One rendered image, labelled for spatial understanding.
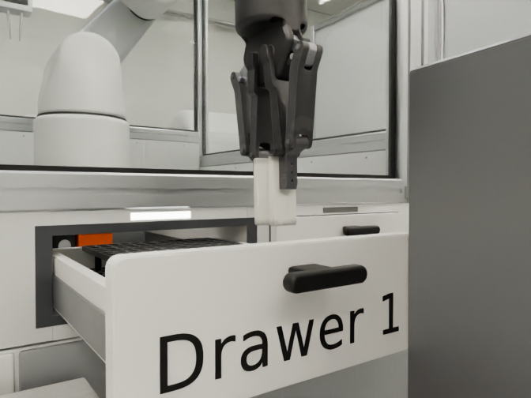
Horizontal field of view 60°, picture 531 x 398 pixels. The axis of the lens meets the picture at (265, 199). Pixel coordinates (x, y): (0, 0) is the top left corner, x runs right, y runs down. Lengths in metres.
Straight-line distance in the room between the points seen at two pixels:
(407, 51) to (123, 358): 0.77
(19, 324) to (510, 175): 0.50
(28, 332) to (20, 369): 0.04
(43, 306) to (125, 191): 0.16
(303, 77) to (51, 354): 0.41
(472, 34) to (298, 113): 1.94
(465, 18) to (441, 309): 2.03
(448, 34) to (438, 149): 2.01
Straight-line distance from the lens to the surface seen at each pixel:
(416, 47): 0.97
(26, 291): 0.57
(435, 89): 0.44
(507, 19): 2.27
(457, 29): 2.40
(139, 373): 0.32
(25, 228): 0.56
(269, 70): 0.47
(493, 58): 0.41
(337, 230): 0.75
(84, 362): 0.61
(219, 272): 0.32
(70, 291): 0.49
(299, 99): 0.44
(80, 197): 0.57
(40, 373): 0.60
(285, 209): 0.46
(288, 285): 0.32
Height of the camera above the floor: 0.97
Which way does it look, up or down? 1 degrees down
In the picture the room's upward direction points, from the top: straight up
